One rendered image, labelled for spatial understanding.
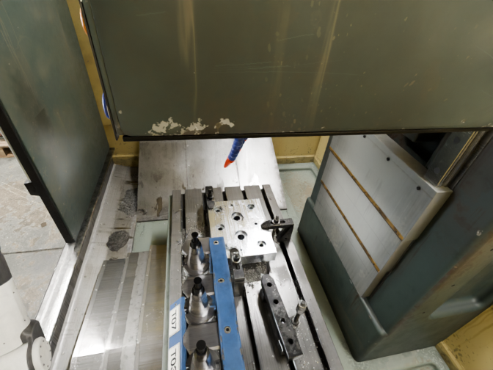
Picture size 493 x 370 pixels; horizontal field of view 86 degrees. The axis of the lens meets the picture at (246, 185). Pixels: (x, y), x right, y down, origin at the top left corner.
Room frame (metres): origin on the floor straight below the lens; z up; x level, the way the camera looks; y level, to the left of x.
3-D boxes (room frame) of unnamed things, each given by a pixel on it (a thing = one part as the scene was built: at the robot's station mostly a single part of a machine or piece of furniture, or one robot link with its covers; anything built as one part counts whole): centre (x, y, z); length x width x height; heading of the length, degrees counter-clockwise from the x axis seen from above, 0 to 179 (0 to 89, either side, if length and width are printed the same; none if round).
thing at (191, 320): (0.26, 0.07, 1.21); 0.06 x 0.06 x 0.03
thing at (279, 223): (0.73, -0.14, 0.97); 0.13 x 0.03 x 0.15; 105
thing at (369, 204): (0.72, -0.40, 1.16); 0.48 x 0.05 x 0.51; 15
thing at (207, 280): (0.32, 0.09, 1.21); 0.07 x 0.05 x 0.01; 105
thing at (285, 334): (0.40, -0.14, 0.93); 0.26 x 0.05 x 0.06; 20
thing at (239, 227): (0.71, 0.01, 0.97); 0.29 x 0.23 x 0.05; 15
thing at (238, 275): (0.53, 0.01, 0.97); 0.13 x 0.03 x 0.15; 15
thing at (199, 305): (0.26, 0.07, 1.26); 0.04 x 0.04 x 0.07
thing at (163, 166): (1.25, 0.20, 0.75); 0.89 x 0.67 x 0.26; 105
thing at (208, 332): (0.21, 0.06, 1.21); 0.07 x 0.05 x 0.01; 105
